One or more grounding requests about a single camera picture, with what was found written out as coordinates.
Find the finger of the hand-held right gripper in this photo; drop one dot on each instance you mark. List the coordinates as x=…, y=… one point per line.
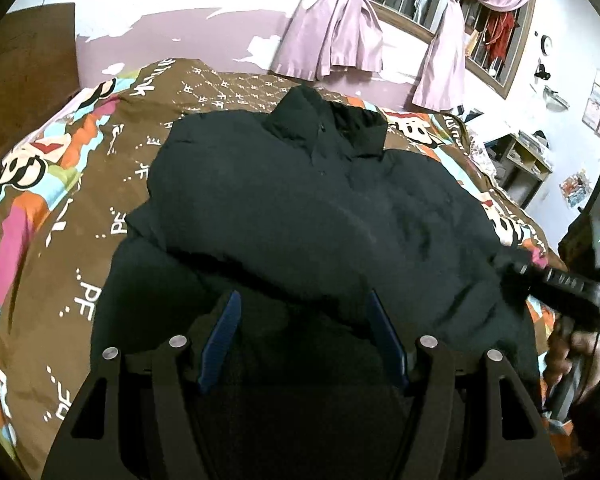
x=560, y=287

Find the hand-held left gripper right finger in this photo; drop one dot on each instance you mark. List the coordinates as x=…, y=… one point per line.
x=387, y=342

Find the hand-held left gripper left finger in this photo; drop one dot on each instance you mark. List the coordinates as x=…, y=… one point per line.
x=225, y=342

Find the black jacket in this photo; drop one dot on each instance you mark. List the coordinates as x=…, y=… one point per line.
x=300, y=210

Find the person's right hand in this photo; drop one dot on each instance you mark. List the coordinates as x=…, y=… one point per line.
x=562, y=355

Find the small wooden shelf unit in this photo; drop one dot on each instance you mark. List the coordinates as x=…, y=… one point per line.
x=525, y=165

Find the brown printed blanket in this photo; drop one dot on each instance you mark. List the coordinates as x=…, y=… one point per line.
x=55, y=240

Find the pink curtains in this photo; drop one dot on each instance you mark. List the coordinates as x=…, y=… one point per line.
x=515, y=50

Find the red hanging garment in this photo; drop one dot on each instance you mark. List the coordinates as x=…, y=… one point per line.
x=500, y=35

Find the narrow purple curtain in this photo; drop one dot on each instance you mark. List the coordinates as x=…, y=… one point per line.
x=445, y=60

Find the wide purple curtain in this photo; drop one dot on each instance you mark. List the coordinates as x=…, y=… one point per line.
x=340, y=30

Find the wooden headboard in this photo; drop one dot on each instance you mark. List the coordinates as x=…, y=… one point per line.
x=27, y=75

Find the colourful wall sticker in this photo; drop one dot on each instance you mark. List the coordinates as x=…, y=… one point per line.
x=575, y=189

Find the small wall shelf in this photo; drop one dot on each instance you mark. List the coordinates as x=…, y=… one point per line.
x=555, y=99

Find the round wall clock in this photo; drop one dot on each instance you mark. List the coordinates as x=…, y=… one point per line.
x=546, y=44

